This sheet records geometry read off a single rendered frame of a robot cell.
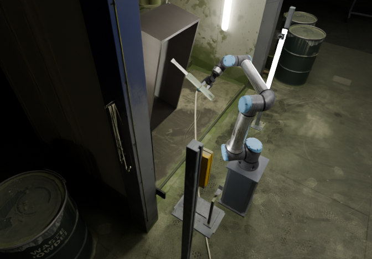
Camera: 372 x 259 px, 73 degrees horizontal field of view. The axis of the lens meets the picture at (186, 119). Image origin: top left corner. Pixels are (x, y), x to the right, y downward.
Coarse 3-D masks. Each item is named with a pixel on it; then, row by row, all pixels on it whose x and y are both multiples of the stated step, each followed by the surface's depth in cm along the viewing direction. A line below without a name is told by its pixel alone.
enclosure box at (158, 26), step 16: (144, 16) 206; (160, 16) 211; (176, 16) 217; (192, 16) 224; (144, 32) 190; (160, 32) 194; (176, 32) 200; (192, 32) 238; (144, 48) 200; (160, 48) 191; (176, 48) 259; (192, 48) 248; (144, 64) 210; (160, 64) 285; (160, 80) 300; (176, 80) 285; (160, 96) 317; (176, 96) 301; (160, 112) 302
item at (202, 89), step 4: (172, 60) 207; (176, 64) 208; (180, 68) 209; (184, 72) 210; (188, 72) 214; (188, 76) 210; (192, 76) 210; (192, 80) 211; (196, 80) 211; (196, 84) 211; (200, 84) 212; (200, 88) 212; (204, 88) 213; (204, 92) 213; (208, 92) 214; (208, 96) 214; (212, 96) 213
